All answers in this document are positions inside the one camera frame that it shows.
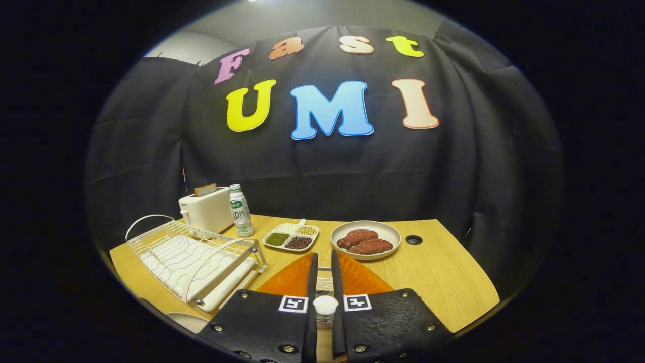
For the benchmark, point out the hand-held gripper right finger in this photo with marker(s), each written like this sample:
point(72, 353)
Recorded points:
point(393, 327)

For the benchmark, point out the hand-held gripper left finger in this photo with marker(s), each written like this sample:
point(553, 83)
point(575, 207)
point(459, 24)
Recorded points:
point(262, 325)

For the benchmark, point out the beige round plate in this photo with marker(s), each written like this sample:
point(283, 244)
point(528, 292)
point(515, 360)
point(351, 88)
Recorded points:
point(189, 321)

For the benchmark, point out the beige plate with meat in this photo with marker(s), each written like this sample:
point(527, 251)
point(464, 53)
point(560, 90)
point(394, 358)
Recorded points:
point(388, 233)

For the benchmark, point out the white divided dish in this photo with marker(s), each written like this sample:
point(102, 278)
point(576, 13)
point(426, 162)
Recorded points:
point(287, 230)

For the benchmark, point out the red meat piece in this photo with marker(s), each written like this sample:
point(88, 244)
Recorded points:
point(358, 237)
point(373, 246)

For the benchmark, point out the green bean pile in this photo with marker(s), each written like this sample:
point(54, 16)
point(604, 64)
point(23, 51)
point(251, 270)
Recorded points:
point(277, 239)

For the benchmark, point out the dark red bean pile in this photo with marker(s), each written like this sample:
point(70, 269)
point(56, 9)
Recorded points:
point(299, 242)

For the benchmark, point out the yellow bean pile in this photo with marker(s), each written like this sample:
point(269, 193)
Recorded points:
point(307, 230)

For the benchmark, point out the clear plastic bottle green label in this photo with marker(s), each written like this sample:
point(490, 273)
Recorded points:
point(241, 212)

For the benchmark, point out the white toaster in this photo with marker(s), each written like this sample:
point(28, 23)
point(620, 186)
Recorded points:
point(209, 212)

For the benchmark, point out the brown toast slice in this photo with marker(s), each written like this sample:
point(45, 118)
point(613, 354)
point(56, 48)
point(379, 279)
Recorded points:
point(205, 189)

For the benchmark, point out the black backdrop cloth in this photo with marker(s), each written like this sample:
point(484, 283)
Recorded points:
point(352, 176)

